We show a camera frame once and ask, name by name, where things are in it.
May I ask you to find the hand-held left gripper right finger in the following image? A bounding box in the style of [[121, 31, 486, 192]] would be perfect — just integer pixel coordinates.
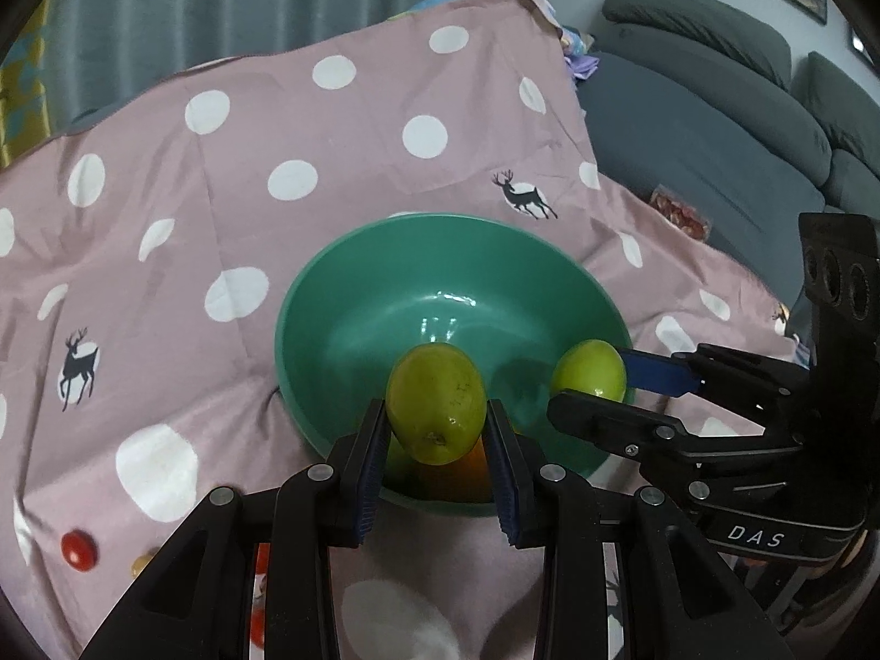
[[485, 397, 785, 660]]

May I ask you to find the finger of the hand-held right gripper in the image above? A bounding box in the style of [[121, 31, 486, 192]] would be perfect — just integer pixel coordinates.
[[547, 388, 807, 491], [617, 342, 821, 442]]

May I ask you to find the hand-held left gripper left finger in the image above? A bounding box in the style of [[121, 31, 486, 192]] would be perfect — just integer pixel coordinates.
[[79, 397, 393, 660]]

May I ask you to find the orange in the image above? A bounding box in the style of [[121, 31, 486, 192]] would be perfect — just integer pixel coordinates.
[[412, 440, 496, 503]]

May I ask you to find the green plastic bowl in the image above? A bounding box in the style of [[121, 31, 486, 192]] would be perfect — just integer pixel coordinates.
[[275, 213, 634, 516]]

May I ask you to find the red snack packet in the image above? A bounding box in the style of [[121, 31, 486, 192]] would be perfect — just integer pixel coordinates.
[[650, 184, 712, 241]]

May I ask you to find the grey sofa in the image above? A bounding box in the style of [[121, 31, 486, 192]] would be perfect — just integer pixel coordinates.
[[577, 0, 880, 331]]

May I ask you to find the pink polka dot cloth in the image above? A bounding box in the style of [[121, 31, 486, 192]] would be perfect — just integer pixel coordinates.
[[0, 0, 812, 660]]

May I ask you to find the pastel floral bedsheet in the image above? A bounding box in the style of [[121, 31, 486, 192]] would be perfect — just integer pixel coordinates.
[[402, 0, 601, 84]]

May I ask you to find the grey curtain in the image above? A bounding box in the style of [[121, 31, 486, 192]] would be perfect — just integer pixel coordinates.
[[0, 0, 537, 145]]

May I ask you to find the yellow patterned curtain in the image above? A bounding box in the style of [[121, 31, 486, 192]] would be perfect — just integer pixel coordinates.
[[0, 0, 56, 166]]

